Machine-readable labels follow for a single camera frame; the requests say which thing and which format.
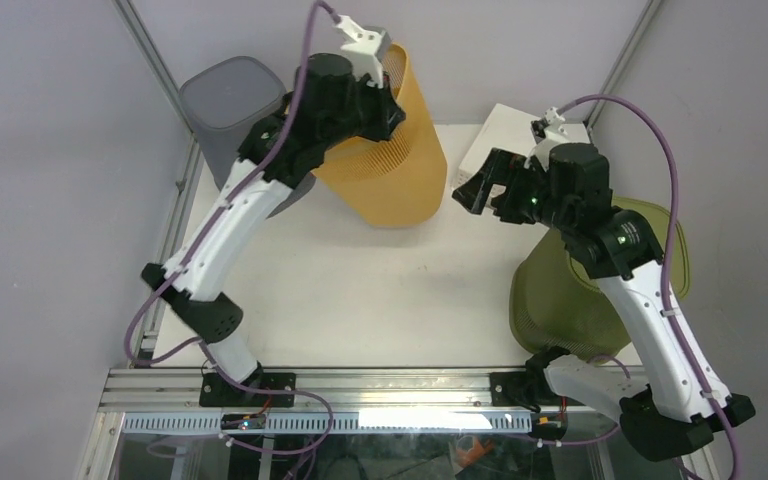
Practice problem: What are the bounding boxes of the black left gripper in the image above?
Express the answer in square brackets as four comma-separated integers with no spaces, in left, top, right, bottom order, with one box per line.
[319,66,404,150]

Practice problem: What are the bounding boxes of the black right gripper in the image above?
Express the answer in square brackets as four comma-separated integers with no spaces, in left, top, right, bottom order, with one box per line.
[451,147,574,234]

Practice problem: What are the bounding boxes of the white perforated plastic basket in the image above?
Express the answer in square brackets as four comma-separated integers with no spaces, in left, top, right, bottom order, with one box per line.
[450,102,591,193]

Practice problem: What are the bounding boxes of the yellow slatted bin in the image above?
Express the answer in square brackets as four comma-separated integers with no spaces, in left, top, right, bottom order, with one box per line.
[313,44,447,228]

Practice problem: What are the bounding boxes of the large grey slatted bin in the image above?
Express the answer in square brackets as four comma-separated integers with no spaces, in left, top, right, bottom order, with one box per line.
[179,56,286,188]

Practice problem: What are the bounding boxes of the green slatted bin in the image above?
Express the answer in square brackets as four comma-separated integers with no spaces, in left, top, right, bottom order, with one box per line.
[509,197,691,362]

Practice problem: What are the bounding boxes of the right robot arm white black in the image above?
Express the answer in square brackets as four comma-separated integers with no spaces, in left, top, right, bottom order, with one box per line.
[453,143,756,462]

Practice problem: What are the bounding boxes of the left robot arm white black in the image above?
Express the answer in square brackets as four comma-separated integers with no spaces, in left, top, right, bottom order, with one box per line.
[141,53,406,406]

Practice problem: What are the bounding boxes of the orange object under table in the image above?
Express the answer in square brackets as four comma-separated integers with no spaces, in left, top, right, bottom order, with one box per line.
[454,435,494,468]

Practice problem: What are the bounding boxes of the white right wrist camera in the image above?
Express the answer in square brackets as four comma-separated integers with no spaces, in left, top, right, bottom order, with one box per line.
[527,107,592,167]

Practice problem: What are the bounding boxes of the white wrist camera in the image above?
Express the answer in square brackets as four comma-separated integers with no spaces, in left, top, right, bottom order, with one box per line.
[527,107,592,167]
[335,15,392,89]

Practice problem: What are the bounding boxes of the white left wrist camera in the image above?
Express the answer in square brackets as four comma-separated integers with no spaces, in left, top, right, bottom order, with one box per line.
[335,15,392,89]

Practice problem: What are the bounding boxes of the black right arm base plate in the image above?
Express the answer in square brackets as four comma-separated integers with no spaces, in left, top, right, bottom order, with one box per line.
[489,371,541,413]

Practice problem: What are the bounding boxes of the white slotted cable duct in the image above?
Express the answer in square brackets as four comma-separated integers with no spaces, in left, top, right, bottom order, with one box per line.
[122,408,532,436]

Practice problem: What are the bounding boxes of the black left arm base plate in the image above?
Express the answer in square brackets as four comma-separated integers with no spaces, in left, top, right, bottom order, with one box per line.
[199,372,297,409]

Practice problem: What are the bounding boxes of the aluminium mounting rail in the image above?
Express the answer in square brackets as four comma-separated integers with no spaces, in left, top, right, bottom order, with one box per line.
[99,367,525,413]

